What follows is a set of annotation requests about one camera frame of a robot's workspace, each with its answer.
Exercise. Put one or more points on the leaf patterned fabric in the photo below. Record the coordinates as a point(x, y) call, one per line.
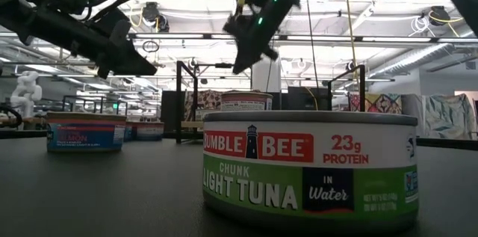
point(448, 115)

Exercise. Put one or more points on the wooden shelf with black frames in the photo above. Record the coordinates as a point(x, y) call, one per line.
point(179, 98)

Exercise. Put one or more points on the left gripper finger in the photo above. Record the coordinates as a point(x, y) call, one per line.
point(120, 31)
point(127, 63)

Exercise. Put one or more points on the black computer tower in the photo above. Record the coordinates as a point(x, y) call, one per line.
point(298, 98)

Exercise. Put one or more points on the colourful geometric fabric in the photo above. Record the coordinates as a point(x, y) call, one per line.
point(381, 103)

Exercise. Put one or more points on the black background workstation frame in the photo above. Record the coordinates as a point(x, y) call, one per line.
point(223, 66)

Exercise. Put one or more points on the black table mat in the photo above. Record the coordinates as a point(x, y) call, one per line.
point(112, 192)

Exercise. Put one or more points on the long overhead light bar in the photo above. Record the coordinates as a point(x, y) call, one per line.
point(168, 36)

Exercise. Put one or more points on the green label tuna can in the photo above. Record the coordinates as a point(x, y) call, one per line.
point(261, 177)

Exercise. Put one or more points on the white square pillar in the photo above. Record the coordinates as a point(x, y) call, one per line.
point(274, 80)

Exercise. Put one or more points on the black cabinet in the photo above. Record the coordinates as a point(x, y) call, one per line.
point(168, 106)

